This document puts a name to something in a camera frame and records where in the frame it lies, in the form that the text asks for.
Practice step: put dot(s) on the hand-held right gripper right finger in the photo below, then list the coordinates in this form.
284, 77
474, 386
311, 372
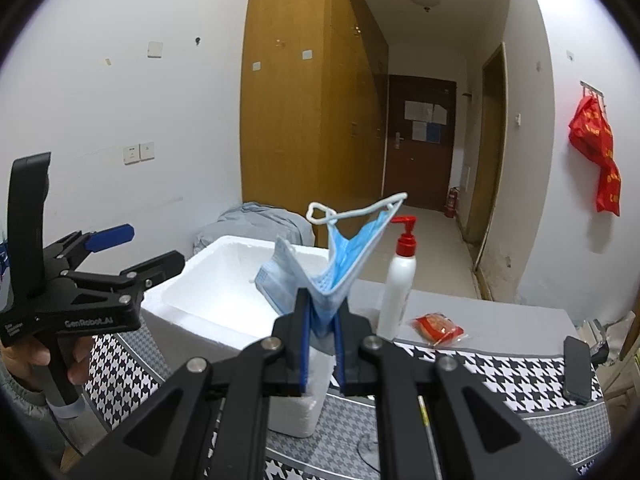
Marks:
339, 350

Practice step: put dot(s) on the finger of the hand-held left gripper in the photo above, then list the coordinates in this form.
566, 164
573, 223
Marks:
110, 237
150, 267

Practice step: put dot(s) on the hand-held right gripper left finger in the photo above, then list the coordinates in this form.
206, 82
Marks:
302, 340

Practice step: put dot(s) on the white foam box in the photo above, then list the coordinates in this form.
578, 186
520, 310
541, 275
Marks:
220, 300

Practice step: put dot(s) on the blue face mask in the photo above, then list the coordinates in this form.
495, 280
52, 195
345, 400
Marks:
345, 265

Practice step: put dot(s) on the person's left forearm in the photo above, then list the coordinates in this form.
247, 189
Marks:
20, 415

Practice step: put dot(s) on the person's left hand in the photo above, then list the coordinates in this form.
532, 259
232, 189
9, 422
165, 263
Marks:
30, 360

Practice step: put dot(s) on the white pump bottle red cap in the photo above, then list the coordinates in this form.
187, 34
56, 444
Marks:
395, 290

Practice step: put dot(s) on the red snack packet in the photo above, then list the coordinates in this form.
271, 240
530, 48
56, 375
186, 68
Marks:
437, 327

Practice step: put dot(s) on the grey cloth bundle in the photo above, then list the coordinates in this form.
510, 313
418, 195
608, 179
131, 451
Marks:
260, 225

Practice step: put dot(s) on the houndstooth table cloth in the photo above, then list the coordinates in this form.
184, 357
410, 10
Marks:
500, 375

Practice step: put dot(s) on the red fire extinguisher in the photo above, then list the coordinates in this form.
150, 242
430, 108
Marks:
452, 202

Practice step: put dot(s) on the brown door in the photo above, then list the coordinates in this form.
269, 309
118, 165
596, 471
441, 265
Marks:
425, 170

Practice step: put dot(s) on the wooden wardrobe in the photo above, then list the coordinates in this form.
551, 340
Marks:
300, 135

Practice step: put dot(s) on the blue paper notice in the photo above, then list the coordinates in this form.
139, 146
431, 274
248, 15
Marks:
425, 132

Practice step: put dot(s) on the black phone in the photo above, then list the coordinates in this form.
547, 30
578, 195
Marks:
577, 370

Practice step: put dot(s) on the white paper notice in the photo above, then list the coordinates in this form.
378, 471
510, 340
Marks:
437, 113
415, 110

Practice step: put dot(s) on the clear plastic bag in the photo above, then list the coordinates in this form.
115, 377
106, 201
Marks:
607, 332

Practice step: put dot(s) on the red hanging bag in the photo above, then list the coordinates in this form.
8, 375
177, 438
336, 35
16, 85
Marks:
595, 140

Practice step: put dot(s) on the round ceiling light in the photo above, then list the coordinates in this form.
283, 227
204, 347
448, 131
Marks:
425, 0

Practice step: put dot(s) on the white wall socket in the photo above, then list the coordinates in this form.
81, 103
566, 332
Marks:
147, 151
131, 155

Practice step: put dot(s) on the wooden side door frame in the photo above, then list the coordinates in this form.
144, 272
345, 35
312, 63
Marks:
492, 160

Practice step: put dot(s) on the metal wall hook rack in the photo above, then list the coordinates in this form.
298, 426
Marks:
592, 87

